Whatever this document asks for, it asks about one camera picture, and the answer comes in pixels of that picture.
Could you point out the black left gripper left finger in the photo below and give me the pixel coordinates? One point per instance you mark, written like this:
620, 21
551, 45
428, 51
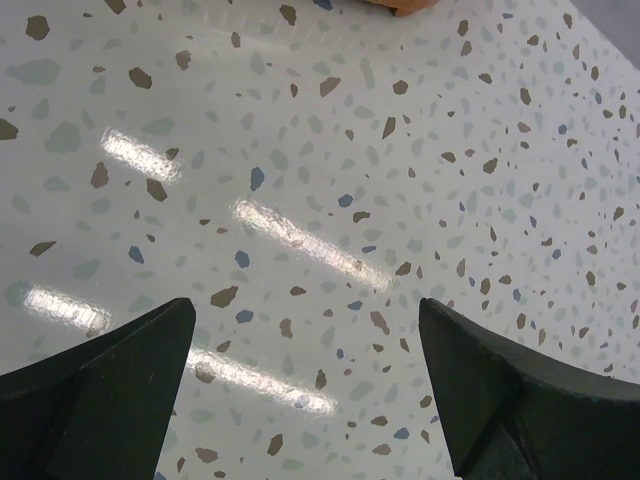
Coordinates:
99, 410

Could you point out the orange plastic laundry basket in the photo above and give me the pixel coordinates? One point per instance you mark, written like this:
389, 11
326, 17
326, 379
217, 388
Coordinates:
402, 8

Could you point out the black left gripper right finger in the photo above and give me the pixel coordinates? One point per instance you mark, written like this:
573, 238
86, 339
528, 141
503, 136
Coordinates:
510, 412

